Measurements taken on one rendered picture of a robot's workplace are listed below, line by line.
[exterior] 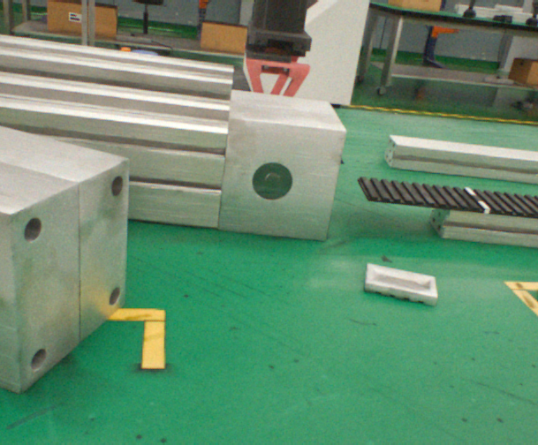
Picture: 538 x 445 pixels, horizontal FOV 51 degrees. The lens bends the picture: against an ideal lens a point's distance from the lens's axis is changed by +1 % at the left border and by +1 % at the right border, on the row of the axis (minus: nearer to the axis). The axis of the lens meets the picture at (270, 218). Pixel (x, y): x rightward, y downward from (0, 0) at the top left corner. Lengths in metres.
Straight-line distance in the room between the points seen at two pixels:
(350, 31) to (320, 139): 0.56
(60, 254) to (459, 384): 0.23
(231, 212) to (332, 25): 0.58
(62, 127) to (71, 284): 0.17
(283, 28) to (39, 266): 0.42
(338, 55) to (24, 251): 0.78
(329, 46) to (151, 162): 0.59
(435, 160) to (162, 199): 0.38
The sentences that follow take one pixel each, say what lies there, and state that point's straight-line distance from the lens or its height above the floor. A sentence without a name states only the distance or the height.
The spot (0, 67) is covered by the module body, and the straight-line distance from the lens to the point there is 0.67.
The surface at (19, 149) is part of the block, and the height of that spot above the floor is 0.87.
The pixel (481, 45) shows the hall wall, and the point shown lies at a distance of 9.31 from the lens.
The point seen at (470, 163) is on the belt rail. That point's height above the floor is 0.79.
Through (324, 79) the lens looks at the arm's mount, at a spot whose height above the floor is 0.82.
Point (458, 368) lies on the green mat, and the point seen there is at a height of 0.78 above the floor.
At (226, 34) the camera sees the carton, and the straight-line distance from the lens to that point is 5.38.
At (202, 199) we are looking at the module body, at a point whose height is 0.81.
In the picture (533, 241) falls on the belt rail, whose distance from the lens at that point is 0.56.
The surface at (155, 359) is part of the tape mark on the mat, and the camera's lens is 0.32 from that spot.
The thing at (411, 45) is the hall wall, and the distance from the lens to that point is 8.84.
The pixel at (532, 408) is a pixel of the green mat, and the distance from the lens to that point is 0.36.
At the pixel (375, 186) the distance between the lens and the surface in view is 0.51.
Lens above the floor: 0.98
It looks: 24 degrees down
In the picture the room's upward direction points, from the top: 8 degrees clockwise
